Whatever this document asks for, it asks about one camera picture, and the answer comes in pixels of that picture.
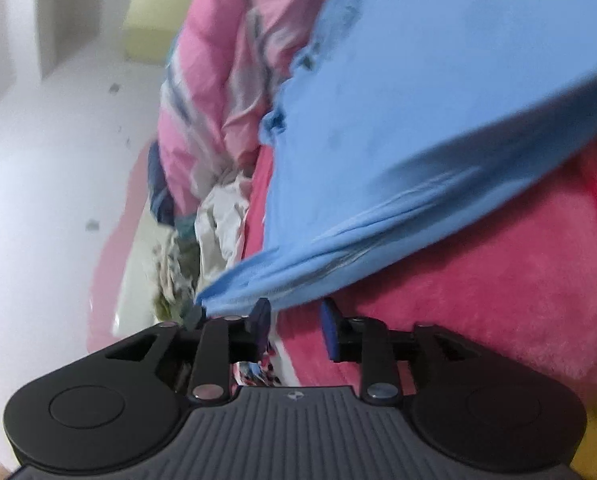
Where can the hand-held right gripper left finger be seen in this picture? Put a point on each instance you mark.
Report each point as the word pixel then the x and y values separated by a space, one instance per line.
pixel 261 322

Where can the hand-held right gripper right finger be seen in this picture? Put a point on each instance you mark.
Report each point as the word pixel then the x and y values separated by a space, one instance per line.
pixel 329 330

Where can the blue t-shirt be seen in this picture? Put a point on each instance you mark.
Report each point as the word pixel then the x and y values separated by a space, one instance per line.
pixel 428 110

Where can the white crumpled cloth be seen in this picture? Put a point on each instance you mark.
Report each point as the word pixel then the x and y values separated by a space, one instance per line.
pixel 218 230

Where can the pink floral fleece blanket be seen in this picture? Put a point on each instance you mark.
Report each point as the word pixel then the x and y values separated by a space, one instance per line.
pixel 478 285

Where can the pink bed headboard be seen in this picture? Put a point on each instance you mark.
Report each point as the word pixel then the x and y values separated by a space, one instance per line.
pixel 108 285

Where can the dark blue cloth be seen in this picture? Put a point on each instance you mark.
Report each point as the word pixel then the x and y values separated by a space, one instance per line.
pixel 161 200

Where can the pink patterned quilt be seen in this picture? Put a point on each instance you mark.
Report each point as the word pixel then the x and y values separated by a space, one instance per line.
pixel 203 85

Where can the pale green wardrobe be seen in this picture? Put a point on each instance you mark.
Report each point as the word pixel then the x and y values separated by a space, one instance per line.
pixel 148 35

